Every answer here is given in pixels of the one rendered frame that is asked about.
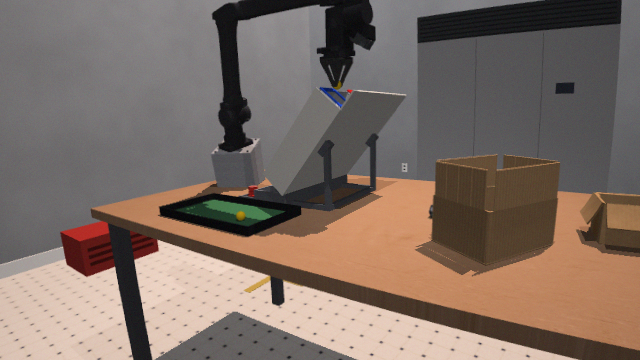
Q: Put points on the red plug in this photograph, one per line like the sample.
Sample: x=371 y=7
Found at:
x=251 y=188

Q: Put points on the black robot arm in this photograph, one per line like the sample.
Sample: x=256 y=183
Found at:
x=232 y=111

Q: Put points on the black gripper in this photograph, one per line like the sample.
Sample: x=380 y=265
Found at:
x=338 y=58

